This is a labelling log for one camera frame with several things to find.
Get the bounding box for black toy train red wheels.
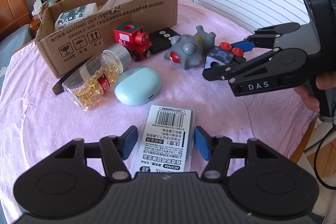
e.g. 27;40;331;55
204;42;246;69

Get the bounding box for clear case with barcode label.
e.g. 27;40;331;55
132;104;194;173

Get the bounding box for person's right hand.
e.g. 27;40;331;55
294;72;336;112

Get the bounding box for light blue earbud case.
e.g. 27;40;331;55
114;66;162;106

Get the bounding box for clear bottle of yellow capsules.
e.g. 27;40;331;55
62;44;131;110

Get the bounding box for grey rubber dog toy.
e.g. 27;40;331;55
164;26;217;71

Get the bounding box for pink bed cloth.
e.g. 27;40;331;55
0;0;318;224

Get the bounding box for dark brown flat stick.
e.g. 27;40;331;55
52;75;69;96

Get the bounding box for black digital timer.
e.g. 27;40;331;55
149;28;180;54

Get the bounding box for red wooden toy train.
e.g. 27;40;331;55
113;23;151;61

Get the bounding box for brown cardboard box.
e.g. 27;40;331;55
35;0;178;78

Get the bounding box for blue pillow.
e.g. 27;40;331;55
0;24;35;89

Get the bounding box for clear plastic jar in box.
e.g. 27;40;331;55
99;0;131;12

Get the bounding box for white power strip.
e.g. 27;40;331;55
32;0;43;19

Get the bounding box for black cable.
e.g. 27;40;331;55
313;123;336;191

